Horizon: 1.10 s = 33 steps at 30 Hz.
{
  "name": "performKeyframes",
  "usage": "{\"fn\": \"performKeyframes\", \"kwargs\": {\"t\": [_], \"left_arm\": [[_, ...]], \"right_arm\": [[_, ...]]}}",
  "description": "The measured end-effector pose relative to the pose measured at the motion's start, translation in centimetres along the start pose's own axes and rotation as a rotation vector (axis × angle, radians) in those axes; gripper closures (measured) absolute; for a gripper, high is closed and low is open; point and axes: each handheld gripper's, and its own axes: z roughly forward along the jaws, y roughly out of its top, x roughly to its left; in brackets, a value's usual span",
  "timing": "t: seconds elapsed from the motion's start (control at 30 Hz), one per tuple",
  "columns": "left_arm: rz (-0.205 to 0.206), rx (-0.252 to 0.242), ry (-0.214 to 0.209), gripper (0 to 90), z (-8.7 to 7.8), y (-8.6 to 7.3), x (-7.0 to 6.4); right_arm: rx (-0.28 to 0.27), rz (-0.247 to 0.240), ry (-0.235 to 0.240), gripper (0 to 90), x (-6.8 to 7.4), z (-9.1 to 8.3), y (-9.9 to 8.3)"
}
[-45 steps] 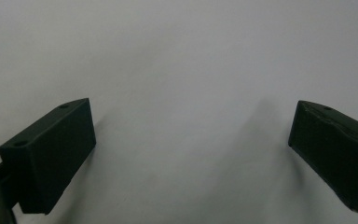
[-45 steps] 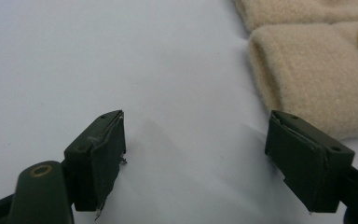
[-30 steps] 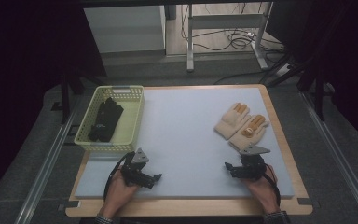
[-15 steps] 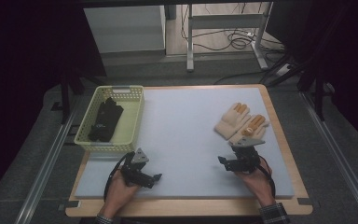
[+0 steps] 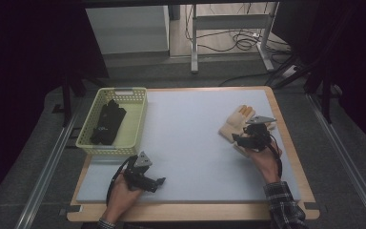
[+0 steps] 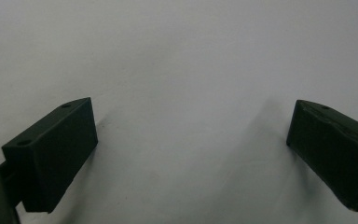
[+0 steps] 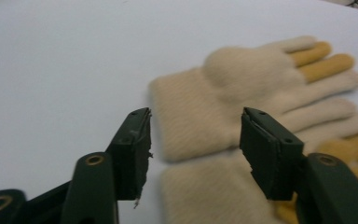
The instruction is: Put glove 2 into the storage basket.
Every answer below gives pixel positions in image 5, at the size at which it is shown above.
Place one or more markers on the black glove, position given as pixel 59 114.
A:
pixel 114 113
pixel 101 135

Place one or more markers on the white metal desk frame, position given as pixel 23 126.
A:
pixel 228 22

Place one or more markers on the aluminium rail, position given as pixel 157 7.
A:
pixel 346 159
pixel 47 171

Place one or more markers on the person's left hand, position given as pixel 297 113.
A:
pixel 122 198

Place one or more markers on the white cabinet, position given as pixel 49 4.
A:
pixel 127 28

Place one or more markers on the pale green plastic basket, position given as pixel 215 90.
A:
pixel 133 127

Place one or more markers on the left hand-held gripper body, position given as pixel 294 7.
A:
pixel 138 175

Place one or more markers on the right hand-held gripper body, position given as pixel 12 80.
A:
pixel 257 133

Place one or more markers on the black stand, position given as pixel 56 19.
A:
pixel 68 92
pixel 311 76

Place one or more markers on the person's right hand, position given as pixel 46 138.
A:
pixel 265 163

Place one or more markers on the white foam mat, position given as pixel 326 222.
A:
pixel 190 143

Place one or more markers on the beige fleece glove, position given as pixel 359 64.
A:
pixel 236 122

